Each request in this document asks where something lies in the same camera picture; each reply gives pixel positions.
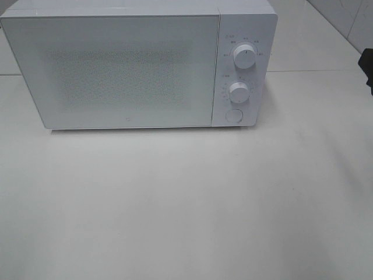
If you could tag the white microwave oven body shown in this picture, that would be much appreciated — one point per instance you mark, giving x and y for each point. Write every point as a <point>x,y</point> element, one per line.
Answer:
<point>239,21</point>

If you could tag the white timer knob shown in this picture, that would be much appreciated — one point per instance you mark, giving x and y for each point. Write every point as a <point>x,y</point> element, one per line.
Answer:
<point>238,92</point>

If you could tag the round white door button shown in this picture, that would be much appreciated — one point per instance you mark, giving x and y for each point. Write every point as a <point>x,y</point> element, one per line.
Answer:
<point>234,116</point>

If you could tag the upper white power knob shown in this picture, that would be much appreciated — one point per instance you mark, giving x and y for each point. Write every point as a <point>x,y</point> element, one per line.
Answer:
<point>244,55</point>

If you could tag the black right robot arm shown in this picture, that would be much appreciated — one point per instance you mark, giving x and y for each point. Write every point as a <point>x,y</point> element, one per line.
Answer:
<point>366,64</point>

